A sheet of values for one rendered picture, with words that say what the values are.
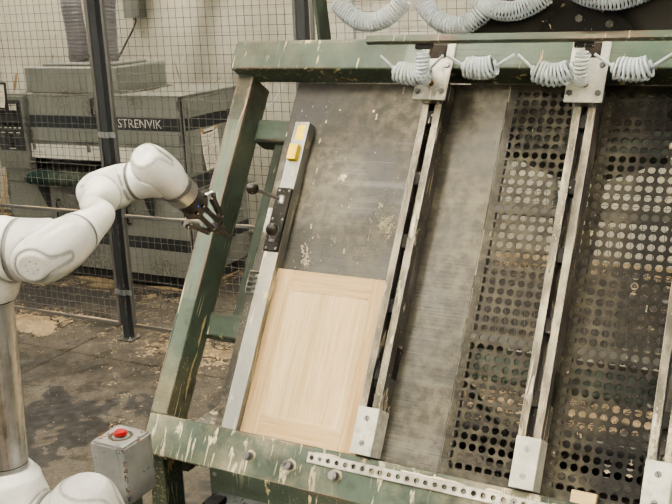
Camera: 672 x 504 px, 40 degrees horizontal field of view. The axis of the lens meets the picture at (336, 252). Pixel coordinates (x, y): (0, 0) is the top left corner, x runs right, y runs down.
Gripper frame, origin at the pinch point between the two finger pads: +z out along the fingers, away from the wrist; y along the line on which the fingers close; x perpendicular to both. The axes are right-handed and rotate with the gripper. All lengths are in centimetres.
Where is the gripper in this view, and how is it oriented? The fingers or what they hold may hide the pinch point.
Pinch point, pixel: (220, 230)
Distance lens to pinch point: 268.4
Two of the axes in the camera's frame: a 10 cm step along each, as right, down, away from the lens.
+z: 3.8, 4.4, 8.2
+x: 7.0, 4.5, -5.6
